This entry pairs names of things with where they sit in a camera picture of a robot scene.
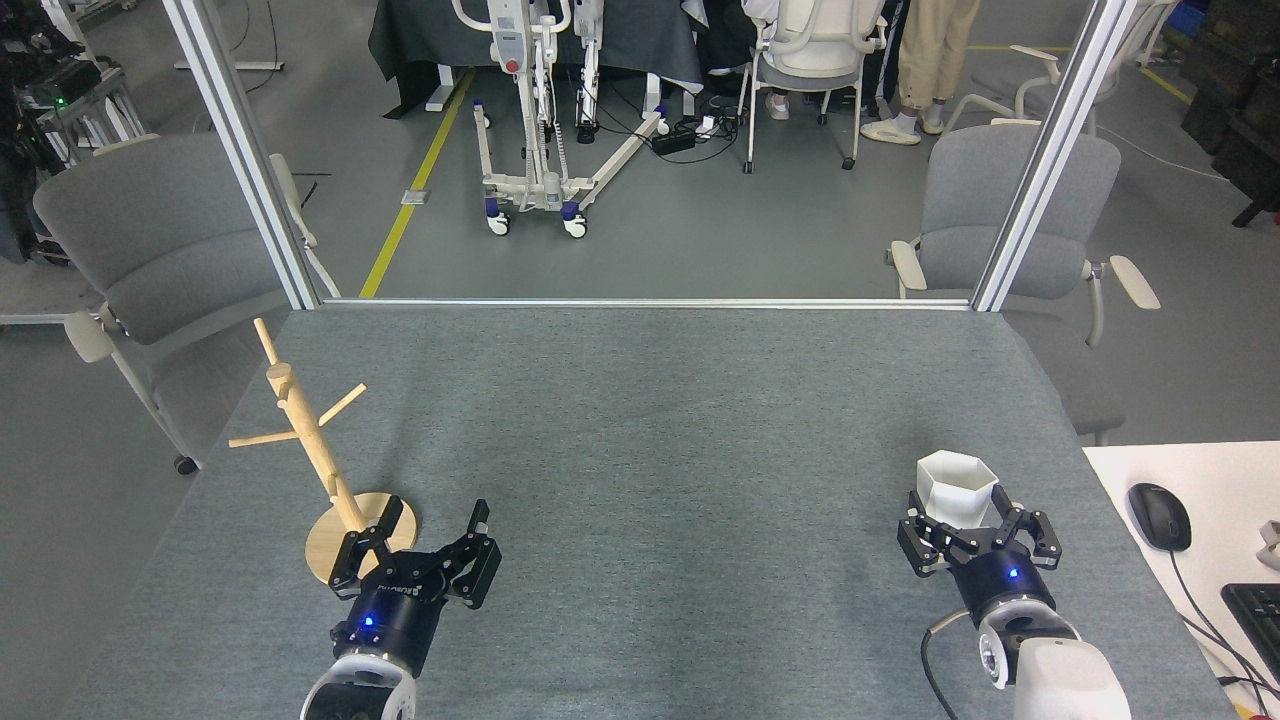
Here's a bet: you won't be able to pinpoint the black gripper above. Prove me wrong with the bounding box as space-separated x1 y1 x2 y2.
328 495 503 681
897 485 1063 633

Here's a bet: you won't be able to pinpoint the white hexagonal cup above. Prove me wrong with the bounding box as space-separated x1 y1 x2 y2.
917 451 1001 531

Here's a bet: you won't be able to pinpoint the wooden cup rack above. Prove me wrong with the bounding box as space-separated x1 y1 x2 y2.
228 318 419 589

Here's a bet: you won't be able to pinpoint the black equipment rack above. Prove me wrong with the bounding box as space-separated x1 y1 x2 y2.
0 0 151 266

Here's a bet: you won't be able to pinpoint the black computer mouse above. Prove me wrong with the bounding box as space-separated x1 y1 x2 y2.
1128 483 1193 553

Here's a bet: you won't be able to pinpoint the white desk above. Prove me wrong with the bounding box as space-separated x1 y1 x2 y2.
1083 440 1280 720

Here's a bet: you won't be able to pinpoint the black keyboard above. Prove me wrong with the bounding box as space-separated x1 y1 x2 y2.
1220 583 1280 681

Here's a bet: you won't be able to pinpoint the grey armchair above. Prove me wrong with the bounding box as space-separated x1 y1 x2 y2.
885 122 1161 446
33 133 341 476

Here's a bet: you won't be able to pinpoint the white grey office chair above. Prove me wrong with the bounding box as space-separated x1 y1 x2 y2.
945 0 1181 136

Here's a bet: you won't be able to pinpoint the person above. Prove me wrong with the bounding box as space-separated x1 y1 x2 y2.
860 0 983 147
685 0 796 121

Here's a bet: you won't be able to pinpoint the black stacked boxes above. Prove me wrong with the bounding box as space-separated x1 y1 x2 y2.
1180 0 1280 229

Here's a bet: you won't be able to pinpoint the dark cloth covered table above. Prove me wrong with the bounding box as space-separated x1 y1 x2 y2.
368 0 706 119

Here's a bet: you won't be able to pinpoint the white stand on wheels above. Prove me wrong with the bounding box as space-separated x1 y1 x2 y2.
450 0 671 239

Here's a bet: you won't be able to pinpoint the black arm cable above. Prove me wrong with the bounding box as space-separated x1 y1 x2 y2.
920 610 976 720

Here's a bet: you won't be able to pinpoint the black mouse cable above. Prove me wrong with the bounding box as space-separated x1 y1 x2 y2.
1165 548 1280 701

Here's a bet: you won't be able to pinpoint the silver aluminium rail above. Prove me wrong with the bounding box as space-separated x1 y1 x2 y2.
318 297 973 311

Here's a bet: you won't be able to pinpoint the silver aluminium post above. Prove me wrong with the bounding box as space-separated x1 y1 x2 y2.
160 0 321 311
970 0 1141 313

